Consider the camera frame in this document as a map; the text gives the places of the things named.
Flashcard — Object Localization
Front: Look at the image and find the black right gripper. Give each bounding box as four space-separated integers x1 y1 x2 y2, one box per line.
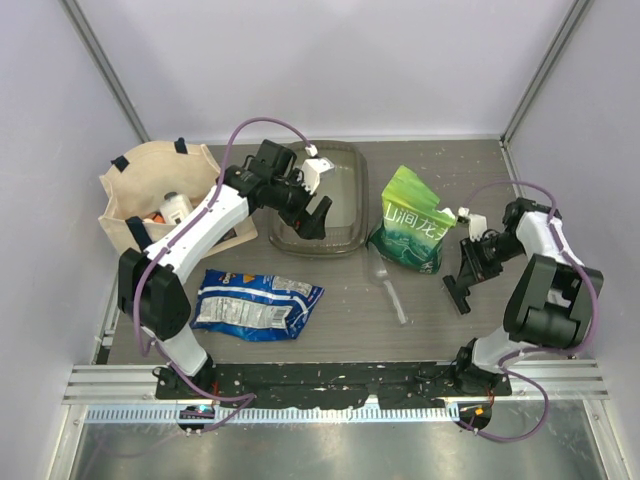
458 232 526 290

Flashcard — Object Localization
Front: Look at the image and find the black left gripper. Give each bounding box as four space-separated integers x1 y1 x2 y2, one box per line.
270 169 332 240

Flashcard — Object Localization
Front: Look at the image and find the green cat litter bag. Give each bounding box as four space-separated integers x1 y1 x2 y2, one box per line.
367 165 456 274

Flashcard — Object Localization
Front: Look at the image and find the clear plastic scoop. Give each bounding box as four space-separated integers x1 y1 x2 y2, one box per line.
367 245 408 326

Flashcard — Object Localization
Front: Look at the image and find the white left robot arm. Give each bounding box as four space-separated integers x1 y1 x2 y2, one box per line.
118 140 334 399

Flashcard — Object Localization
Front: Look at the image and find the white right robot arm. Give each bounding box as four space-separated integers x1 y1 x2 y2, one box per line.
443 197 604 395

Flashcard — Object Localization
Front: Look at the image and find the translucent grey litter box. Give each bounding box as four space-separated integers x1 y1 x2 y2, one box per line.
268 140 370 260

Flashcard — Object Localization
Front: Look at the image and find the blue chip bag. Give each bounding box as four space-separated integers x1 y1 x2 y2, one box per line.
190 269 325 342

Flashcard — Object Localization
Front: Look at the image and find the white bottle in tote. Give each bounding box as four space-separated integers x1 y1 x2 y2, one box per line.
159 192 193 225

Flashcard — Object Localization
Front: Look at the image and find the orange item in tote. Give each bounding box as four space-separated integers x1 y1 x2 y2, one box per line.
143 212 165 224

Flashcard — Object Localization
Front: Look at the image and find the beige canvas tote bag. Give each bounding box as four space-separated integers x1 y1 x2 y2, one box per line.
97 137 259 256

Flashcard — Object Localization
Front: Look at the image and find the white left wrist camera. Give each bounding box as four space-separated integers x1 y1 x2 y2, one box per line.
300 157 335 194

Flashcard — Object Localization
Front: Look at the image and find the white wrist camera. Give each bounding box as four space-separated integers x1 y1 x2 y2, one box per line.
457 207 488 242
300 157 335 194

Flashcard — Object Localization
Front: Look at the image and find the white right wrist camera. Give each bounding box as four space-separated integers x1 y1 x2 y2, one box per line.
457 207 488 242

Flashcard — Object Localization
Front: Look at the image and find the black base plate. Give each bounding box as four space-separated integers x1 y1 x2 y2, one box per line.
154 359 514 411

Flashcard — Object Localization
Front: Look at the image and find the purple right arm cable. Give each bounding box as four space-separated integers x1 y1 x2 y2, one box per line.
457 180 601 443

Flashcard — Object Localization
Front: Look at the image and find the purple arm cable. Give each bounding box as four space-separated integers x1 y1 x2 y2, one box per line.
133 117 321 434
457 180 601 443

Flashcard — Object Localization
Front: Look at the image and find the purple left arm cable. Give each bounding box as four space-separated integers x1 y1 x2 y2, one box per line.
133 117 321 434

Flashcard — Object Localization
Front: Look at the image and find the aluminium front rail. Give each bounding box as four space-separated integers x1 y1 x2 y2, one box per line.
63 360 608 426

